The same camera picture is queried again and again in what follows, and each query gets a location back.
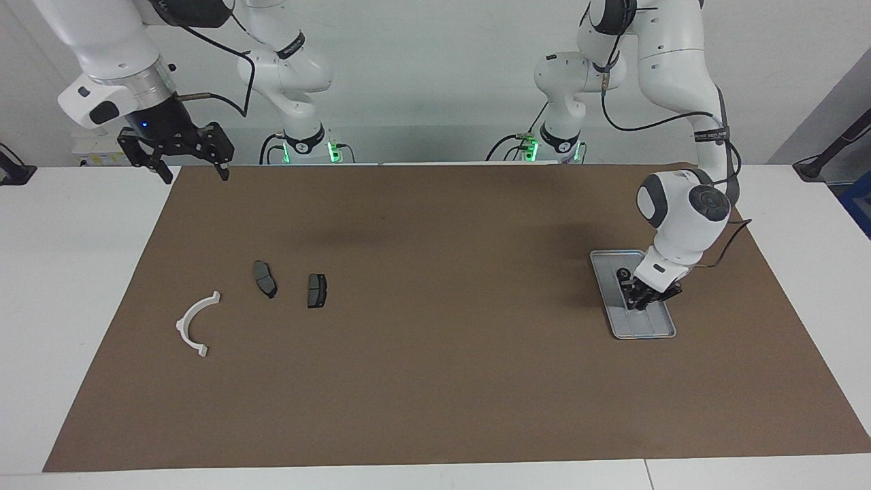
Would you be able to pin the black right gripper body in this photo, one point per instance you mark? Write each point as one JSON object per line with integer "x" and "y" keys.
{"x": 163, "y": 126}

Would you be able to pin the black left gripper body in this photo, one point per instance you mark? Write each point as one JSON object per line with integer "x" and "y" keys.
{"x": 656, "y": 292}

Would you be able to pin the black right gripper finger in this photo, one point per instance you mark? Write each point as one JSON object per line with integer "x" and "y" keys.
{"x": 139, "y": 151}
{"x": 218, "y": 146}

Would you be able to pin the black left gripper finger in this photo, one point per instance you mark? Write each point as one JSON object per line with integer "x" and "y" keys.
{"x": 657, "y": 304}
{"x": 633, "y": 298}

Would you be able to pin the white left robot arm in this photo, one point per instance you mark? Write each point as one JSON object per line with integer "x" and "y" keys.
{"x": 680, "y": 68}

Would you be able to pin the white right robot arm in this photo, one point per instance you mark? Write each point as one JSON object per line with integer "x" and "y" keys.
{"x": 102, "y": 41}

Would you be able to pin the silver metal tray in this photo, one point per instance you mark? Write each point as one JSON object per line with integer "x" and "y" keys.
{"x": 646, "y": 323}

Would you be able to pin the white cardboard box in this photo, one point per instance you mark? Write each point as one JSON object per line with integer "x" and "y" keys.
{"x": 92, "y": 155}

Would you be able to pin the grey curved brake pad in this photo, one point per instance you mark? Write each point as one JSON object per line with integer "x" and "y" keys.
{"x": 264, "y": 278}

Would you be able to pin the grey rectangular brake pad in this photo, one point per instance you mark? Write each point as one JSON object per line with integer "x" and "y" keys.
{"x": 317, "y": 291}

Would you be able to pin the black angled stand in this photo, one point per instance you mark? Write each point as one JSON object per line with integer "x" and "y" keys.
{"x": 813, "y": 167}

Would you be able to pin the brown table mat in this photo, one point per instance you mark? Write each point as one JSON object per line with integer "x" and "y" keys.
{"x": 435, "y": 395}

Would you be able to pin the blue box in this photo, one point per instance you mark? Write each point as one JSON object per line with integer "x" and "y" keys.
{"x": 861, "y": 204}

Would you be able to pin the black clamp mount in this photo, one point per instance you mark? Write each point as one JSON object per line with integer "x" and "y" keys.
{"x": 13, "y": 173}

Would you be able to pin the white curved plastic bracket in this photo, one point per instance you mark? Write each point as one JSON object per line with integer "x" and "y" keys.
{"x": 184, "y": 328}

